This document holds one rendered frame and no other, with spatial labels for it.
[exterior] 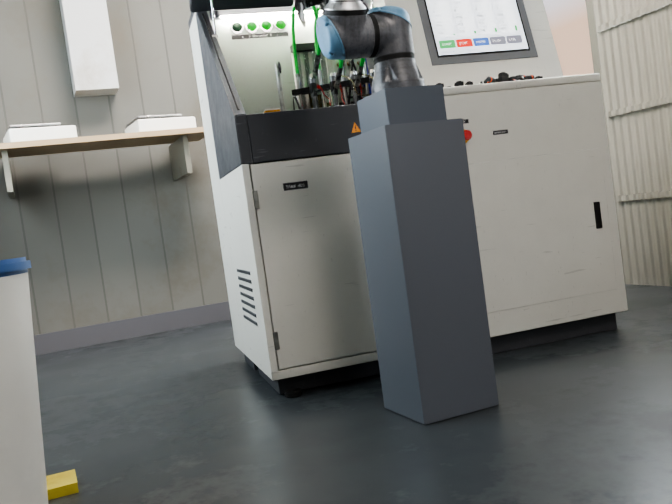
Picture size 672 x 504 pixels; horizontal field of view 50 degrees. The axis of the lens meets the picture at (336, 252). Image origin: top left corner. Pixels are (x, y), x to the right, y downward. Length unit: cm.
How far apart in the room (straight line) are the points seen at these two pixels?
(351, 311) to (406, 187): 69
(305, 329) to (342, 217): 40
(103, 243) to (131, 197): 33
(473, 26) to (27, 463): 225
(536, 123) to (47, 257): 304
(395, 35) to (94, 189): 300
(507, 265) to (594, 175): 50
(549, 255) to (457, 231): 85
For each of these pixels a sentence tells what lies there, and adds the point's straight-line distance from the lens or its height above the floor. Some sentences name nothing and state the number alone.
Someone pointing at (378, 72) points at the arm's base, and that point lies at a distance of 206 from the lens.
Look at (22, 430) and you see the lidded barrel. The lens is 175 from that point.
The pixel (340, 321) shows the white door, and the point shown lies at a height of 23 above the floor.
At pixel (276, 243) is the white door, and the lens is 241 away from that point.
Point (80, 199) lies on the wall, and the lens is 472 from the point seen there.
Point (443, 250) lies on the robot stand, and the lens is 197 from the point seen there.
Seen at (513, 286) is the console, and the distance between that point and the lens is 272.
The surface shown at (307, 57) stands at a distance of 305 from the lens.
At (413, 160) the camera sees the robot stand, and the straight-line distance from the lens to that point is 194.
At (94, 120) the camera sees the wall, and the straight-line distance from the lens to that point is 478.
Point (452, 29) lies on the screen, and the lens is 304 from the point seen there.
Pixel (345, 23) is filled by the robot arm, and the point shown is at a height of 108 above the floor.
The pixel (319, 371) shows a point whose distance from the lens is 248.
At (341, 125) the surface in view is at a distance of 250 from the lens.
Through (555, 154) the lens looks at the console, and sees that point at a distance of 283.
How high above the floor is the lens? 59
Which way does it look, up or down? 3 degrees down
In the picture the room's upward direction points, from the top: 8 degrees counter-clockwise
